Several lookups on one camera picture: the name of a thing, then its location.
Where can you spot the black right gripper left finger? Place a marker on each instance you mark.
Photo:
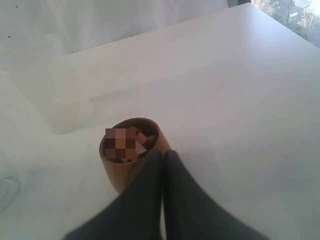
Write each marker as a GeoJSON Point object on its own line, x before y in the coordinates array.
{"type": "Point", "coordinates": [135, 213]}

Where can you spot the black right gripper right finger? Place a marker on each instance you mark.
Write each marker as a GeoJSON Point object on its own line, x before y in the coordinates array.
{"type": "Point", "coordinates": [190, 214]}

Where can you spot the coins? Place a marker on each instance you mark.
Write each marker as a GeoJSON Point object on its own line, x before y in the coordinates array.
{"type": "Point", "coordinates": [126, 145]}

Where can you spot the translucent white plastic container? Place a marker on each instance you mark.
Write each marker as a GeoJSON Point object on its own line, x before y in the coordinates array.
{"type": "Point", "coordinates": [57, 95]}

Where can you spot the brown wooden cup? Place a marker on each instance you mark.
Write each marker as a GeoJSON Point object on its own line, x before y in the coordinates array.
{"type": "Point", "coordinates": [122, 174]}

